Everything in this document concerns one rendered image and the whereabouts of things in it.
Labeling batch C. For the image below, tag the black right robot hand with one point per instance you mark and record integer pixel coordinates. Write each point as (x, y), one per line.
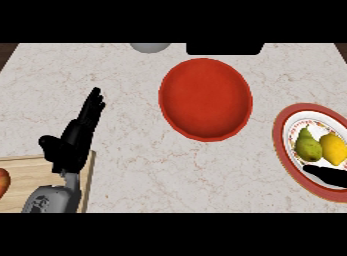
(335, 176)

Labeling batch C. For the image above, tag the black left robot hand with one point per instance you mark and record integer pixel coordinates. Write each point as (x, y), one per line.
(77, 133)

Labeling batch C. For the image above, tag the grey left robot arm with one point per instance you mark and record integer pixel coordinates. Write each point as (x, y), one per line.
(55, 198)

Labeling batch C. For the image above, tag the red-rimmed white plate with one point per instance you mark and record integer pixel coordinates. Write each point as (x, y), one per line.
(306, 166)

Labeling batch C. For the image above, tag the yellow lemon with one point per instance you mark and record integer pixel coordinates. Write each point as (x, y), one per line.
(334, 149)

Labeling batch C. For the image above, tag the red bowl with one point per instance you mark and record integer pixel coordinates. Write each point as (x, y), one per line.
(206, 99)

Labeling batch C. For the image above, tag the green pear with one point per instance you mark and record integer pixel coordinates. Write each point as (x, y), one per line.
(307, 146)

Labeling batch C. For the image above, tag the wooden cutting board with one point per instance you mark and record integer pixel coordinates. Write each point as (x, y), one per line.
(33, 173)

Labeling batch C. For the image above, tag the grey round object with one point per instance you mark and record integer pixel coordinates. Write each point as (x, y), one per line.
(149, 47)

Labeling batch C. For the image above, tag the black appliance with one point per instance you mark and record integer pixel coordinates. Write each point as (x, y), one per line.
(223, 48)

